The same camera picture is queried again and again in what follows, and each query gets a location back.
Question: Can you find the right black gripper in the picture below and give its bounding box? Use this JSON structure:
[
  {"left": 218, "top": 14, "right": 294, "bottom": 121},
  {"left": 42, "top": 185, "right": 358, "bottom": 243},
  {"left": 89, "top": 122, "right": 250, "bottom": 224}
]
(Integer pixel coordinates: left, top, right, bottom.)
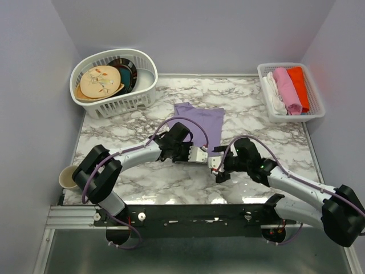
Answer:
[{"left": 213, "top": 145, "right": 250, "bottom": 183}]

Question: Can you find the purple t shirt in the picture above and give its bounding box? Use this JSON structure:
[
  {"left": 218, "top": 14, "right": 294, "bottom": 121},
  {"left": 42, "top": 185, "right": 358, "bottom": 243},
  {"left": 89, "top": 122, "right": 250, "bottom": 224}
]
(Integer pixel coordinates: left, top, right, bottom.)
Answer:
[{"left": 168, "top": 102, "right": 225, "bottom": 157}]

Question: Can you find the white oval dish basket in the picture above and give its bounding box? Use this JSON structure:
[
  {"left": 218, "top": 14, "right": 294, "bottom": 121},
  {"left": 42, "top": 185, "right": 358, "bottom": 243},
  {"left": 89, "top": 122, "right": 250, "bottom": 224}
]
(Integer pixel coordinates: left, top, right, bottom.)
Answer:
[{"left": 70, "top": 49, "right": 158, "bottom": 119}]

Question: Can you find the white rectangular tray basket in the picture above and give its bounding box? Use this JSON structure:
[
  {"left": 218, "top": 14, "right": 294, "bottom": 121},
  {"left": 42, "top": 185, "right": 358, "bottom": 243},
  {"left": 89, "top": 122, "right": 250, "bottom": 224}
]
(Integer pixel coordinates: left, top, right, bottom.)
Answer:
[{"left": 257, "top": 62, "right": 325, "bottom": 123}]

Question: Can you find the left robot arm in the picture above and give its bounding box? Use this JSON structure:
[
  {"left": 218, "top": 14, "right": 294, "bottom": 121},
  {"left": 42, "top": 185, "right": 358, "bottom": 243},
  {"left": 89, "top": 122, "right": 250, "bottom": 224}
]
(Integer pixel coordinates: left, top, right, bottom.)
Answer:
[{"left": 72, "top": 122, "right": 191, "bottom": 225}]

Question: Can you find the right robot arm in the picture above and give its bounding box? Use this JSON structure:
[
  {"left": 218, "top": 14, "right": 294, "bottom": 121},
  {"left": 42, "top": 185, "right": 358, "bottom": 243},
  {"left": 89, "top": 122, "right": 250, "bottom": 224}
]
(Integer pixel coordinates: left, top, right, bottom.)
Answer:
[{"left": 208, "top": 135, "right": 364, "bottom": 247}]

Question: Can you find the white rolled t shirt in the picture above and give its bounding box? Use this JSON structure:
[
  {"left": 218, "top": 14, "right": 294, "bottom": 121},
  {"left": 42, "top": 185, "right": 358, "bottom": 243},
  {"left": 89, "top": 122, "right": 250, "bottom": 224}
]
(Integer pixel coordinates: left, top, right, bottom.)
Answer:
[{"left": 262, "top": 72, "right": 287, "bottom": 115}]

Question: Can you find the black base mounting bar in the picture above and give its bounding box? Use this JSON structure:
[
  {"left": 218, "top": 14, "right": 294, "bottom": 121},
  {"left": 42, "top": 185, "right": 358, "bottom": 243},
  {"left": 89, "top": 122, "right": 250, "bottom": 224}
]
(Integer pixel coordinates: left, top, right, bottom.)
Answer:
[{"left": 94, "top": 203, "right": 297, "bottom": 238}]

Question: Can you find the pink rolled t shirt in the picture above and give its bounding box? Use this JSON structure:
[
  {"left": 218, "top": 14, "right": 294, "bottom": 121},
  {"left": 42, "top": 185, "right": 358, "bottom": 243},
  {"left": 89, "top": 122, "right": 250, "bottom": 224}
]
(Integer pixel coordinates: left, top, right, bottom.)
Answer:
[{"left": 273, "top": 67, "right": 302, "bottom": 115}]

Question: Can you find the dark teal plate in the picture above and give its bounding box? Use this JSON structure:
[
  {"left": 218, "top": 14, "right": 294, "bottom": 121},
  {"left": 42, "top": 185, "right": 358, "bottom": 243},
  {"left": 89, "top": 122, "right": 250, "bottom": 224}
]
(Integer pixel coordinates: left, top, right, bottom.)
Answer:
[{"left": 119, "top": 66, "right": 137, "bottom": 94}]

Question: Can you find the black rimmed plate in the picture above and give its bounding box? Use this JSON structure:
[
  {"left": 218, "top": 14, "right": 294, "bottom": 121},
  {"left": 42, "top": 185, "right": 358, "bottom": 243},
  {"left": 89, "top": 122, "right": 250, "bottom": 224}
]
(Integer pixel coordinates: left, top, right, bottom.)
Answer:
[{"left": 107, "top": 57, "right": 139, "bottom": 89}]

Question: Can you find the orange rolled t shirt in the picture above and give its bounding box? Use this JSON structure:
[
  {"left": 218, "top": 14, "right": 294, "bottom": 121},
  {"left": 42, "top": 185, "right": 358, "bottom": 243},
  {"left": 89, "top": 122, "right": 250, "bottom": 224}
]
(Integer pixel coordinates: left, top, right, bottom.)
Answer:
[{"left": 287, "top": 67, "right": 310, "bottom": 114}]

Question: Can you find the beige floral plate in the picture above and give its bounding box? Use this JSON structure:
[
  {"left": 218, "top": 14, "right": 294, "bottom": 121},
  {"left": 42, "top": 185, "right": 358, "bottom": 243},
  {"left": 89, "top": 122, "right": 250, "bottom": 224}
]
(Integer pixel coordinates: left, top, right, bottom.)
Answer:
[{"left": 80, "top": 66, "right": 124, "bottom": 99}]

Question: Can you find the orange leaf shaped plate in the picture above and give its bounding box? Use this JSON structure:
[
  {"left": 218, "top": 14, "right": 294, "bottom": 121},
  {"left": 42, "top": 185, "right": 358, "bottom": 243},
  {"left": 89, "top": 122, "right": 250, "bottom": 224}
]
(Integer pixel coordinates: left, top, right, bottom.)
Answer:
[{"left": 74, "top": 83, "right": 125, "bottom": 103}]

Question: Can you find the beige cup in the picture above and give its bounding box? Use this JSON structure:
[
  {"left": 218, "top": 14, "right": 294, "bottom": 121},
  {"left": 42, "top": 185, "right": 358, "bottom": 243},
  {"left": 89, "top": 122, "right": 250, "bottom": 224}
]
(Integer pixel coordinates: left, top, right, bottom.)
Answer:
[{"left": 59, "top": 166, "right": 79, "bottom": 191}]

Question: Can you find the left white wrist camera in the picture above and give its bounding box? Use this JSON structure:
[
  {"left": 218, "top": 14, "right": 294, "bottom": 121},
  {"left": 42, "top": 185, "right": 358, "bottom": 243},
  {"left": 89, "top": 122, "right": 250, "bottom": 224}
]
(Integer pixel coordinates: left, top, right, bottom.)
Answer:
[{"left": 188, "top": 146, "right": 208, "bottom": 164}]

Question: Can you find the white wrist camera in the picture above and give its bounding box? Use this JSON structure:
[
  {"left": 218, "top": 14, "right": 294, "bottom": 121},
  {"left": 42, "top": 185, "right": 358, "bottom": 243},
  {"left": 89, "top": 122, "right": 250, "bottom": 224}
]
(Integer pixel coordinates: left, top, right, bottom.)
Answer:
[
  {"left": 208, "top": 155, "right": 224, "bottom": 175},
  {"left": 188, "top": 146, "right": 208, "bottom": 164}
]

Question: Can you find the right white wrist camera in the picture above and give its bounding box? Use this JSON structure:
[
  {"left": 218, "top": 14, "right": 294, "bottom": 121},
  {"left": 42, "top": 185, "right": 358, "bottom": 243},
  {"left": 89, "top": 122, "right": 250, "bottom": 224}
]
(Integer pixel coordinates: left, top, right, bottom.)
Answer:
[{"left": 208, "top": 155, "right": 224, "bottom": 175}]

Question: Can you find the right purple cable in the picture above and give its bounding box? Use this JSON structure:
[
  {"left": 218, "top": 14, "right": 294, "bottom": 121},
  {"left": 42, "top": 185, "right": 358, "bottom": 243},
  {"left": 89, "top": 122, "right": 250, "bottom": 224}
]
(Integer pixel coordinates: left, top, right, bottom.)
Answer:
[{"left": 215, "top": 136, "right": 347, "bottom": 245}]

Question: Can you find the aluminium rail frame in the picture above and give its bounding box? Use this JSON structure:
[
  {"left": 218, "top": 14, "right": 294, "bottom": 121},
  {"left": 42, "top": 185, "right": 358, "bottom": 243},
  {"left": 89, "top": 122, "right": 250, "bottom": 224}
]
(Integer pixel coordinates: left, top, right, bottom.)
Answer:
[{"left": 46, "top": 205, "right": 96, "bottom": 229}]

